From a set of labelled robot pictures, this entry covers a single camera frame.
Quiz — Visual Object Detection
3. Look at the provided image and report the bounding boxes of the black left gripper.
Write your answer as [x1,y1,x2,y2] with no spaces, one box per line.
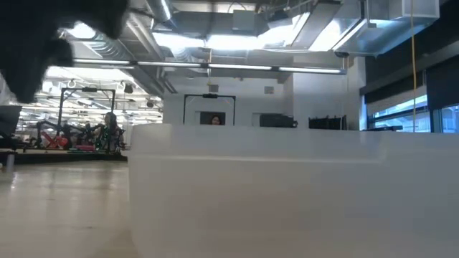
[0,0,128,104]

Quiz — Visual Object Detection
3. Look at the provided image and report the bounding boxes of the clear plastic pencil case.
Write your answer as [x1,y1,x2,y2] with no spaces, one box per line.
[128,123,459,258]

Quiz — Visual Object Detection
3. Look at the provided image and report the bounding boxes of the dark screen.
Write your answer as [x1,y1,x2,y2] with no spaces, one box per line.
[0,105,22,150]

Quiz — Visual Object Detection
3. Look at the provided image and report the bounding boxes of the red background object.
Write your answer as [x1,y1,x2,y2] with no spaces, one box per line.
[41,130,69,150]

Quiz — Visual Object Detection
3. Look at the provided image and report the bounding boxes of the dark background table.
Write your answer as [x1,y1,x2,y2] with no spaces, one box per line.
[0,148,128,166]

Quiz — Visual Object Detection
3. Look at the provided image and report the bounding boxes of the long linear ceiling light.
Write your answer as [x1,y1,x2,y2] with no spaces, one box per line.
[73,59,347,75]

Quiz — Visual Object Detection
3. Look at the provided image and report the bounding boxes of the black background monitor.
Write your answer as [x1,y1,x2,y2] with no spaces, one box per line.
[260,113,298,128]

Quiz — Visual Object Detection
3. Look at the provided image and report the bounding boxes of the black background equipment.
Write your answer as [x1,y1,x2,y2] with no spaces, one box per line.
[308,115,348,130]

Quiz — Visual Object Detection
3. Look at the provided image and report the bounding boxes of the black robot rig frame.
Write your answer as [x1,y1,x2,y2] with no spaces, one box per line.
[183,93,237,125]
[57,87,116,151]

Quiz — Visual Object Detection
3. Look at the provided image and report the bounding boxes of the round silver air duct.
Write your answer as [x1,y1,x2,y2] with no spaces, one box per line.
[145,0,173,22]

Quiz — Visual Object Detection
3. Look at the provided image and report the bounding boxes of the silver rectangular air duct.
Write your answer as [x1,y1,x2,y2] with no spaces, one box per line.
[333,0,440,57]

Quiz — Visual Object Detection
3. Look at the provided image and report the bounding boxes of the yellow hanging cord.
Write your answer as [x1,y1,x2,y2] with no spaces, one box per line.
[410,0,419,133]

